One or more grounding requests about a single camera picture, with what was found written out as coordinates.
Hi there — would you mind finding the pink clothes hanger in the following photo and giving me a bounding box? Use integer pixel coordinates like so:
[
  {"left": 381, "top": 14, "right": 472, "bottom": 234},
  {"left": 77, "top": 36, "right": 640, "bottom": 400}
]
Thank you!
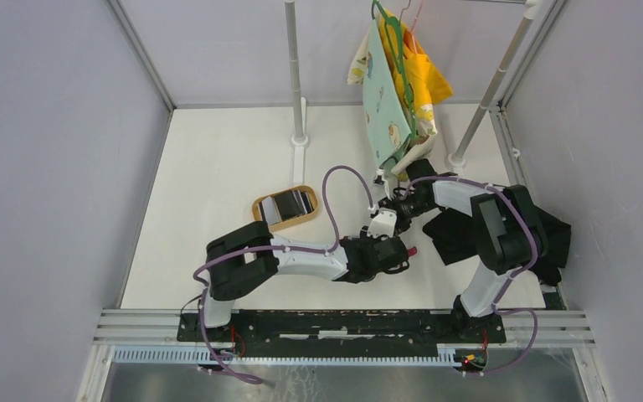
[{"left": 399, "top": 0, "right": 426, "bottom": 39}]

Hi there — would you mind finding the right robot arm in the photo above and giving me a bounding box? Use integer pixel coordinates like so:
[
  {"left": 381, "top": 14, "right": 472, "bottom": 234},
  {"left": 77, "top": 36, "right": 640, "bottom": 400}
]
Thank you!
[{"left": 378, "top": 159, "right": 548, "bottom": 342}]

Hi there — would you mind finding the white clothes rack frame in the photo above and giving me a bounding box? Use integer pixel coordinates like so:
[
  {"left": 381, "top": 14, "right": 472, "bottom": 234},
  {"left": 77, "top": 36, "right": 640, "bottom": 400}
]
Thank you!
[{"left": 284, "top": 1, "right": 543, "bottom": 185}]

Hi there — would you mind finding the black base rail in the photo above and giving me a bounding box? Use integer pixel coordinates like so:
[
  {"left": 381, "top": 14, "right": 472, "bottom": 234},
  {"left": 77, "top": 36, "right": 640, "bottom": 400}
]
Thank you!
[{"left": 177, "top": 310, "right": 507, "bottom": 358}]

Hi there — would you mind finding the mint green cartoon cloth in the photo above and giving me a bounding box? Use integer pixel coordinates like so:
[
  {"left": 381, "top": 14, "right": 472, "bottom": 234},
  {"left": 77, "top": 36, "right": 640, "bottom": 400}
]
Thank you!
[{"left": 359, "top": 21, "right": 412, "bottom": 171}]

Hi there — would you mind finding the white slotted cable duct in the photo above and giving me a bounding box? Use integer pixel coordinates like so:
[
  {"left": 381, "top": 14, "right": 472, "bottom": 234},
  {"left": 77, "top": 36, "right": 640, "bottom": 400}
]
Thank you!
[{"left": 111, "top": 346, "right": 463, "bottom": 369}]

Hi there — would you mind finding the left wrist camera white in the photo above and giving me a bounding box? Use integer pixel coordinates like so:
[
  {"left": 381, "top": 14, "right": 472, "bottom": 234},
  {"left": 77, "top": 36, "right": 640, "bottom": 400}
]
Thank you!
[{"left": 361, "top": 208, "right": 398, "bottom": 239}]

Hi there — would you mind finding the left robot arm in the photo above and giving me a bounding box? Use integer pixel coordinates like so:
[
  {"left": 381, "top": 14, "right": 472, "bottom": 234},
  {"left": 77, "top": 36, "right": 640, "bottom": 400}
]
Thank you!
[{"left": 193, "top": 221, "right": 411, "bottom": 342}]

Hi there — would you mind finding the stack of credit cards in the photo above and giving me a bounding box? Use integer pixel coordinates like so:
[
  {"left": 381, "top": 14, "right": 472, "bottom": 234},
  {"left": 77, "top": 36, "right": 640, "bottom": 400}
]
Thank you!
[{"left": 256, "top": 188, "right": 315, "bottom": 225}]

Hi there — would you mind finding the green clothes hanger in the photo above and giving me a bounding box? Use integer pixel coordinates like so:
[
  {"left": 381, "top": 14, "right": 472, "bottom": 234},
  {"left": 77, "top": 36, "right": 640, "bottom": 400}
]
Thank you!
[{"left": 371, "top": 0, "right": 418, "bottom": 136}]

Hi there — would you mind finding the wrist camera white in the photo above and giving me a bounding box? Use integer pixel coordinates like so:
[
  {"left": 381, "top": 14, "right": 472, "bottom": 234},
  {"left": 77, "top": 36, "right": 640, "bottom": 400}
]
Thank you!
[
  {"left": 361, "top": 208, "right": 398, "bottom": 239},
  {"left": 372, "top": 168, "right": 392, "bottom": 198}
]

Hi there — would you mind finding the yellow garment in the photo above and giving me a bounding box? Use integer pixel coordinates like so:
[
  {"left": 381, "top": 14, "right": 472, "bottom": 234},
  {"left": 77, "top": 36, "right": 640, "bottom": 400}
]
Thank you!
[{"left": 377, "top": 15, "right": 454, "bottom": 117}]

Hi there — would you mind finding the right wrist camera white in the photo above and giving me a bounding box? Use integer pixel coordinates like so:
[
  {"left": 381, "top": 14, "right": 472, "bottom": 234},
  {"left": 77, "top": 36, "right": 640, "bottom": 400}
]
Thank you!
[{"left": 372, "top": 168, "right": 392, "bottom": 198}]

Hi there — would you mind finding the black clothes pile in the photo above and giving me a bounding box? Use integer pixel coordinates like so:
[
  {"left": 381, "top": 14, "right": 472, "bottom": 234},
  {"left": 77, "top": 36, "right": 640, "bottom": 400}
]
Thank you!
[{"left": 422, "top": 207, "right": 572, "bottom": 286}]

